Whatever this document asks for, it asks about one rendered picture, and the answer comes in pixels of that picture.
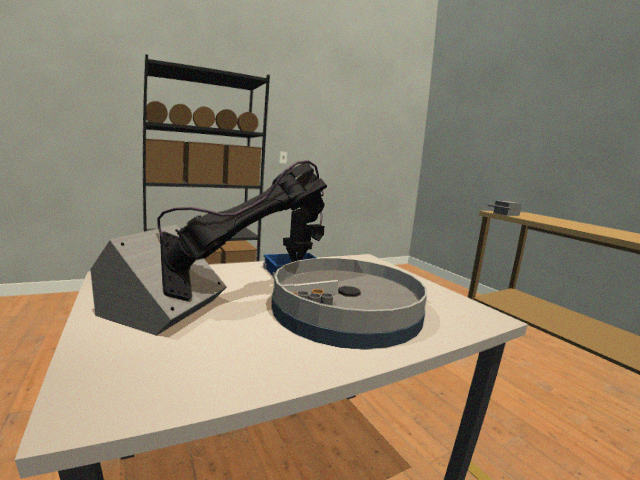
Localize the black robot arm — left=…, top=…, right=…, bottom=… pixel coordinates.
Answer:
left=160, top=163, right=327, bottom=301

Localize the blue open tray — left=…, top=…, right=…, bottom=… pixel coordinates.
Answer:
left=264, top=253, right=316, bottom=275

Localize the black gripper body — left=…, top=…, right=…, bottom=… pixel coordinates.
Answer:
left=283, top=225, right=313, bottom=250

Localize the grey round turntable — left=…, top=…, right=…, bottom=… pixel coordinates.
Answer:
left=272, top=258, right=427, bottom=350

